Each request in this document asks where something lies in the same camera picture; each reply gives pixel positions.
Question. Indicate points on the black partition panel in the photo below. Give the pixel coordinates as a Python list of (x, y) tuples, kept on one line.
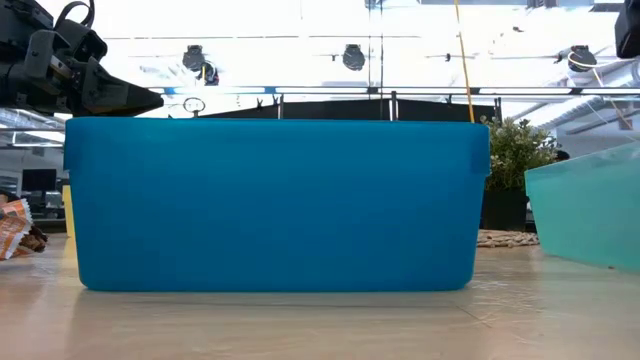
[(350, 110)]

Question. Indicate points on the blue plastic bin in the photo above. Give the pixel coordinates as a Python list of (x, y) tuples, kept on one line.
[(275, 200)]

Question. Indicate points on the green translucent plastic bin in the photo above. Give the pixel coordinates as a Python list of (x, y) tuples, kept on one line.
[(590, 210)]

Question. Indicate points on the yellow translucent plastic bin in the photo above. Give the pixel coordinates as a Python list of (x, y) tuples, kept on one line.
[(68, 215)]

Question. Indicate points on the small potted green plant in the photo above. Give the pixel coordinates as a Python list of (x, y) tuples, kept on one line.
[(515, 150)]

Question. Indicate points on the round wicker tray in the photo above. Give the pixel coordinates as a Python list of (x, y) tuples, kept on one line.
[(505, 239)]

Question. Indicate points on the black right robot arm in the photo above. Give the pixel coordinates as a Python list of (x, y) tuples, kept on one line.
[(630, 30)]

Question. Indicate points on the black monitor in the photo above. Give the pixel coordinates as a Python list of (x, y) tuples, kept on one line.
[(39, 180)]

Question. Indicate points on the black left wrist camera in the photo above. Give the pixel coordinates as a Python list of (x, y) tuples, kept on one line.
[(85, 42)]

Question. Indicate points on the orange brown granola bar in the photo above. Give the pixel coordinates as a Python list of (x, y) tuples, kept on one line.
[(12, 230)]

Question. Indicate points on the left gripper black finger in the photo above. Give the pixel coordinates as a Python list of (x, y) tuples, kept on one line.
[(115, 111), (115, 92)]

